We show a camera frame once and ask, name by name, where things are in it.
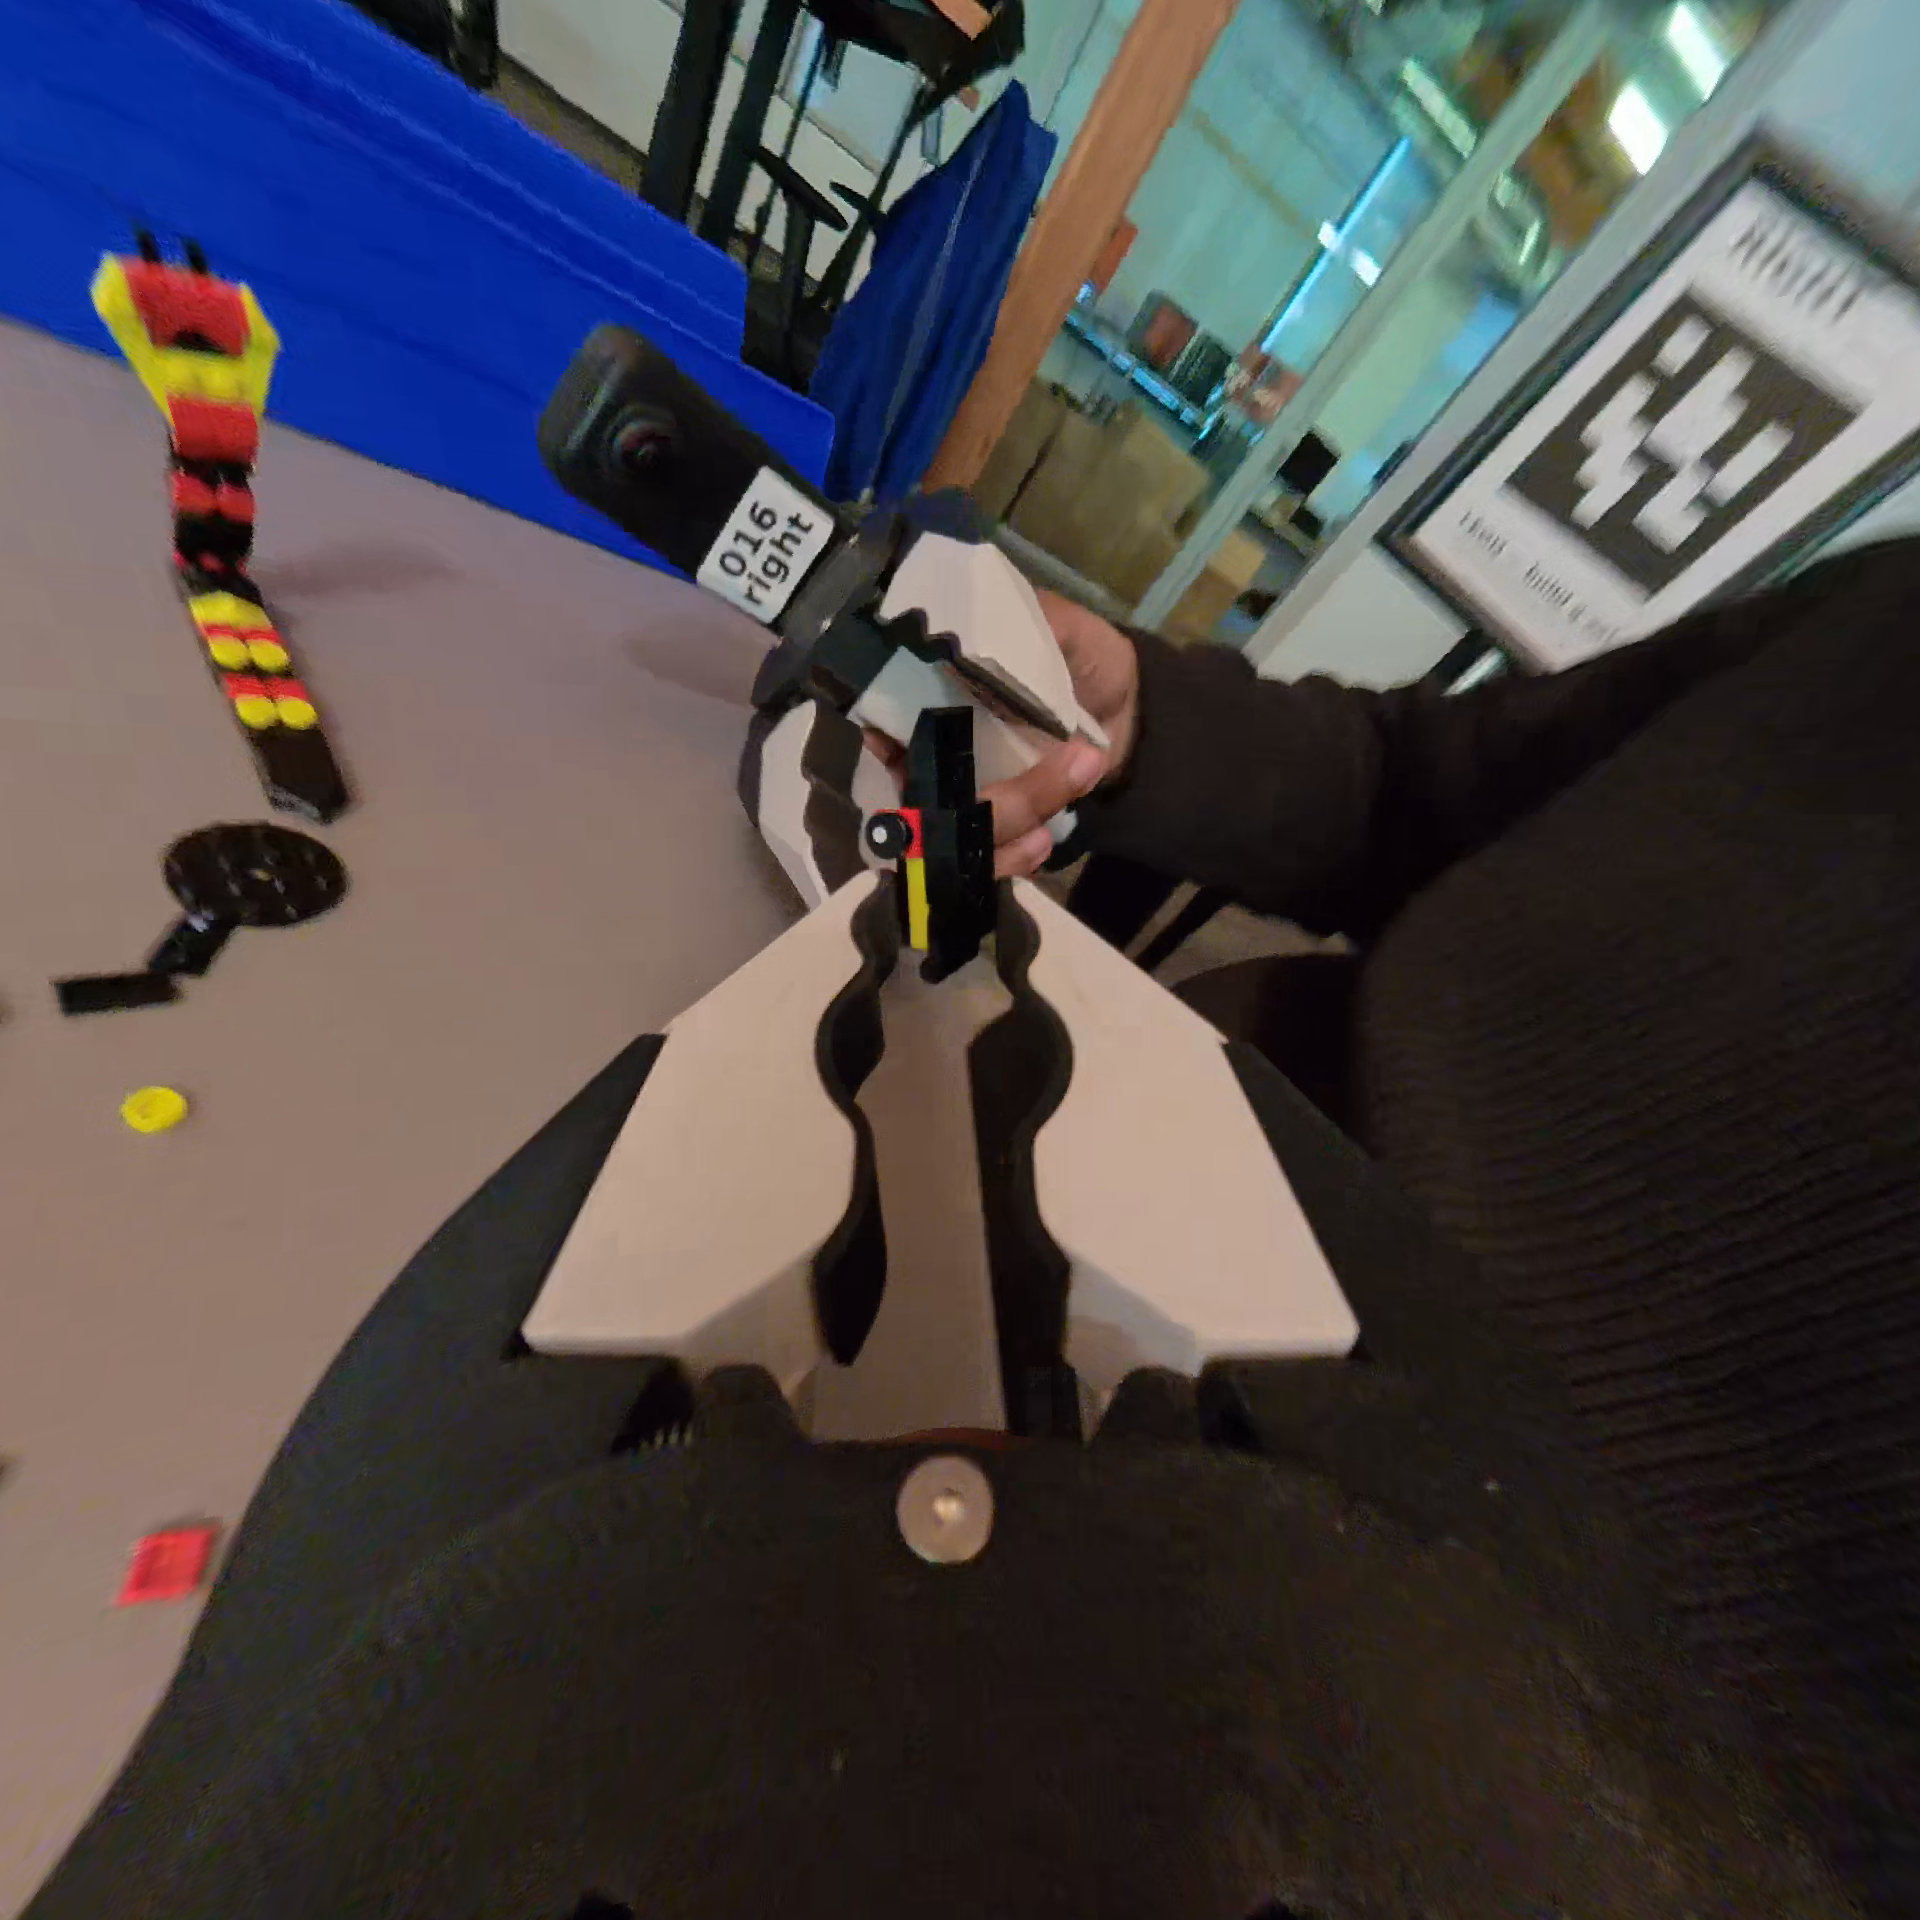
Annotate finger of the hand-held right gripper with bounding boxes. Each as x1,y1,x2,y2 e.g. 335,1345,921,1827
877,532,1114,749
737,701,905,910

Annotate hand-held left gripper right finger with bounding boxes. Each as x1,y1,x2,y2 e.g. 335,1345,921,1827
966,878,1360,1443

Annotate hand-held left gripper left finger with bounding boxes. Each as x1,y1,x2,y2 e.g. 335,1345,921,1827
521,867,903,1443

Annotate small black red lego assembly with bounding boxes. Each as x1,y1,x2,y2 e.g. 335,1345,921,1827
861,705,997,986

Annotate person's right forearm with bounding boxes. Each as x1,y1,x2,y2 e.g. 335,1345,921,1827
1071,547,1920,963

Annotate long red yellow lego assembly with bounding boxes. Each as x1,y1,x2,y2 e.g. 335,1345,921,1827
88,223,354,825

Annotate black round lego plate assembly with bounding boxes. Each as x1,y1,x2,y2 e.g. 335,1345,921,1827
52,823,350,1020

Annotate lone red flat lego piece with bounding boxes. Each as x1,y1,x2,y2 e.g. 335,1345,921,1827
117,1523,223,1610

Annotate person's right hand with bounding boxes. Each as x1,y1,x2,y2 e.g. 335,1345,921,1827
976,593,1143,887

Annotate cardboard boxes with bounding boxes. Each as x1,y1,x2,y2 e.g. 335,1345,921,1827
976,382,1268,639

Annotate blue chair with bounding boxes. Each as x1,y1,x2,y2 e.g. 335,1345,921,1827
808,82,1058,505

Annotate blue plastic bin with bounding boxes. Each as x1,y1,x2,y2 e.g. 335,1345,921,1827
0,0,836,579

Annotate wooden beam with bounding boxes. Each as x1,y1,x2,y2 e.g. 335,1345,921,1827
921,0,1239,495

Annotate person's dark sweater torso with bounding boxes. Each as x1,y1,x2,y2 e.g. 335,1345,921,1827
1169,721,1920,1920

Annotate black white marker board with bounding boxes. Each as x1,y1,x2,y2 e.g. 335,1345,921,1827
1380,135,1920,676

